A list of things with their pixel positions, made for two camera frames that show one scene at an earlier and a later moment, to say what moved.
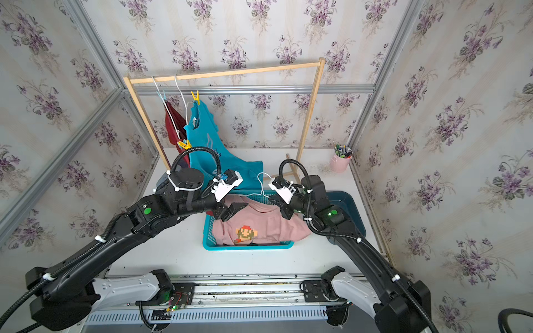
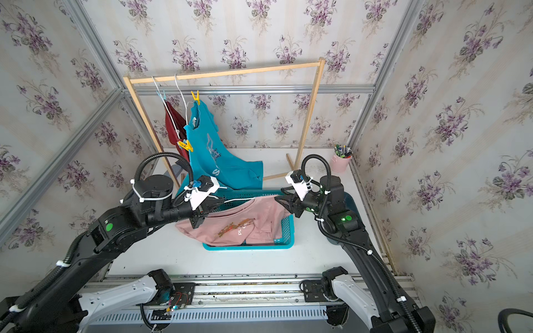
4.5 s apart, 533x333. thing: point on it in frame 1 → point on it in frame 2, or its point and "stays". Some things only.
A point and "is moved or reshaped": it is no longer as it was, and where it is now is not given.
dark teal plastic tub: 346,200 stays
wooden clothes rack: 130,81 stays
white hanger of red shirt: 165,104 stays
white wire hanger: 261,186 is moved or reshaped
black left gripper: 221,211 → 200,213
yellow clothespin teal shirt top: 198,96 stays
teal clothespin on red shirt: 164,96 stays
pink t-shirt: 261,221 is moved or reshaped
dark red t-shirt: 175,123 stays
